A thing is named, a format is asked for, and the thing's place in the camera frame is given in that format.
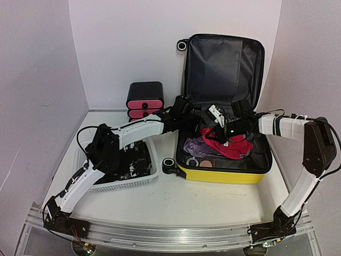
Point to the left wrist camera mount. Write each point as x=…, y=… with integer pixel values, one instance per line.
x=181, y=107

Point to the black white patterned garment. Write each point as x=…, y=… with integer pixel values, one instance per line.
x=135, y=162

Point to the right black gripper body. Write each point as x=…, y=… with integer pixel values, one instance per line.
x=238, y=129

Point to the purple garment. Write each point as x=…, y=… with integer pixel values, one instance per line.
x=198, y=148

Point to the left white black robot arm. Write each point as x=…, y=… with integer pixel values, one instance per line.
x=103, y=157

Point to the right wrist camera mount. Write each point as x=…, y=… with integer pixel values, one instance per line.
x=237, y=110

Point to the small green circuit board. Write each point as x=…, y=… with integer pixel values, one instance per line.
x=84, y=250

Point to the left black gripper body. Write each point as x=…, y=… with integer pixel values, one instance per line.
x=190, y=127

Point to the pink powder makeup compact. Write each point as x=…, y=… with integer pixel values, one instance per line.
x=207, y=163

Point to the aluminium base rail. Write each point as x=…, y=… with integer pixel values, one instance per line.
x=195, y=239

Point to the yellow Pikachu hard-shell suitcase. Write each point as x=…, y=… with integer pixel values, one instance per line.
x=219, y=70

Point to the white perforated plastic basket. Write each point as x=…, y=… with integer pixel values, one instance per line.
x=132, y=183

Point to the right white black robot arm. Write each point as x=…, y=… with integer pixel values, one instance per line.
x=302, y=149

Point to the black pink drawer organizer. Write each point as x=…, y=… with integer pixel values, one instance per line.
x=143, y=99

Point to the red t-shirt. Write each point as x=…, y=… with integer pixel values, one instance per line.
x=235, y=148

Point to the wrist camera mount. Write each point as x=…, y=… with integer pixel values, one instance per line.
x=181, y=107
x=237, y=110

